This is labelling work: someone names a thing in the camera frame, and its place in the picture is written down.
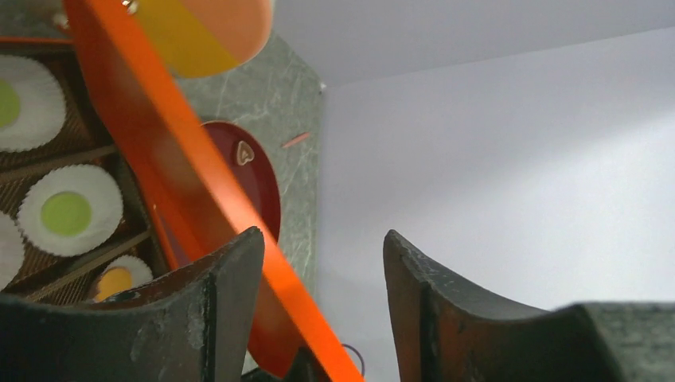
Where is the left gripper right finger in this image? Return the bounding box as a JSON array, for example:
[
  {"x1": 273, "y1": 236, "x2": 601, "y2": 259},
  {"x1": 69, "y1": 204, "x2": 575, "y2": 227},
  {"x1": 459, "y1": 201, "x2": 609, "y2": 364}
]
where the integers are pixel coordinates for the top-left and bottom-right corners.
[{"x1": 383, "y1": 231, "x2": 674, "y2": 381}]

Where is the white paper cup bottom-right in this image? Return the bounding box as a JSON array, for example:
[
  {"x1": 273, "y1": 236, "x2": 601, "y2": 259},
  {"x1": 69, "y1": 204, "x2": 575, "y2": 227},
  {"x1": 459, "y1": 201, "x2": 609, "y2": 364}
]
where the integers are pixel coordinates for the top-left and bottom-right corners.
[{"x1": 88, "y1": 255, "x2": 154, "y2": 302}]

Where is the white paper cup middle-right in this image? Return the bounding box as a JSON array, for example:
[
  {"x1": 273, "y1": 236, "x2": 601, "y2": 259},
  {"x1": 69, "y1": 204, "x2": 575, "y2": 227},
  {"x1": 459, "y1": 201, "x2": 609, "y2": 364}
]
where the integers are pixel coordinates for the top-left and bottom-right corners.
[{"x1": 17, "y1": 165, "x2": 123, "y2": 257}]

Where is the dark red round plate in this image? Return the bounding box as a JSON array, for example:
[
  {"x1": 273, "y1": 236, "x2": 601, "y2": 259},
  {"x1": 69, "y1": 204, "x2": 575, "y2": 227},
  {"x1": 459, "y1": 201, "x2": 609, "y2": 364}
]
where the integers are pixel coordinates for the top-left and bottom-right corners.
[{"x1": 202, "y1": 120, "x2": 282, "y2": 240}]

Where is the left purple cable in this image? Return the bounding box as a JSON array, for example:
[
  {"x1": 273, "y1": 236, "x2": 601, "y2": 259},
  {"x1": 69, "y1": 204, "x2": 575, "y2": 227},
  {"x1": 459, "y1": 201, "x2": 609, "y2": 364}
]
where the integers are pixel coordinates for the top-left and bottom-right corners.
[{"x1": 341, "y1": 343, "x2": 366, "y2": 376}]

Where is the orange box lid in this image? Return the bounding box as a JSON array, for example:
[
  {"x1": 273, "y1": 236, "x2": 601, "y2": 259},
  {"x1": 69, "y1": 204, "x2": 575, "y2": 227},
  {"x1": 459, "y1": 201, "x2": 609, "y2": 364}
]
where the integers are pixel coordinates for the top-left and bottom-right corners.
[{"x1": 64, "y1": 1, "x2": 361, "y2": 381}]

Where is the orange cookie box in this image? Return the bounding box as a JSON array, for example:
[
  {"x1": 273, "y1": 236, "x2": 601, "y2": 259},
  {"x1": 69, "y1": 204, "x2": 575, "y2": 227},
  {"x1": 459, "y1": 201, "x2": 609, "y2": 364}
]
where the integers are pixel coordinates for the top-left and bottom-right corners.
[{"x1": 1, "y1": 38, "x2": 170, "y2": 306}]

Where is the green round cookie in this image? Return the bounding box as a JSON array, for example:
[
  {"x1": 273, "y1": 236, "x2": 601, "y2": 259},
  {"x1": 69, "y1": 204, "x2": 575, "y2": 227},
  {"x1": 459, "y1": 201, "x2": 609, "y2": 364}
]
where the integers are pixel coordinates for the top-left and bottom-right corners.
[
  {"x1": 41, "y1": 191, "x2": 92, "y2": 237},
  {"x1": 1, "y1": 79, "x2": 21, "y2": 128}
]

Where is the orange pen far right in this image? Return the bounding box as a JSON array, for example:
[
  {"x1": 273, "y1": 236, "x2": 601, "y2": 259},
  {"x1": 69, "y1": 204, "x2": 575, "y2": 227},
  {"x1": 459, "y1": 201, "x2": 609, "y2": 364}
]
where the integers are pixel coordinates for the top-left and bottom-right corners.
[{"x1": 281, "y1": 132, "x2": 311, "y2": 149}]

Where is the white paper cup top-right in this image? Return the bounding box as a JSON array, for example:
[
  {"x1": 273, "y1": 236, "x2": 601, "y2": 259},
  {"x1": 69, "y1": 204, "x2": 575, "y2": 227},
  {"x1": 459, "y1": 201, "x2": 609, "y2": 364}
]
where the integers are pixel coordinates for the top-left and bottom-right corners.
[{"x1": 1, "y1": 54, "x2": 66, "y2": 152}]

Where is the orange chip cookie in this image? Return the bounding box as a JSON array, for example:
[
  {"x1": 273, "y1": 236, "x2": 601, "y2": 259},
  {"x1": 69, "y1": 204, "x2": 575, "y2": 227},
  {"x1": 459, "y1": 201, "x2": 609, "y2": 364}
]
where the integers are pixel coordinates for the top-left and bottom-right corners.
[{"x1": 93, "y1": 267, "x2": 133, "y2": 302}]

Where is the brown heart cookie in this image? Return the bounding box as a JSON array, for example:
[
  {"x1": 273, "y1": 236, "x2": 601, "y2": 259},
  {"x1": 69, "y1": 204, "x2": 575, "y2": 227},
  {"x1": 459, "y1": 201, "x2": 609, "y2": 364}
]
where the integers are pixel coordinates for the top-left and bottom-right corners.
[{"x1": 235, "y1": 140, "x2": 256, "y2": 166}]

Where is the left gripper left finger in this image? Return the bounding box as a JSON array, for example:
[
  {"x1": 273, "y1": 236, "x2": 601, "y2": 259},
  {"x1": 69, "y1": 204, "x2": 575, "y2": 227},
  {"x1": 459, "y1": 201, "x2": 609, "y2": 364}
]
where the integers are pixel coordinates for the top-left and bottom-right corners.
[{"x1": 1, "y1": 227, "x2": 264, "y2": 381}]

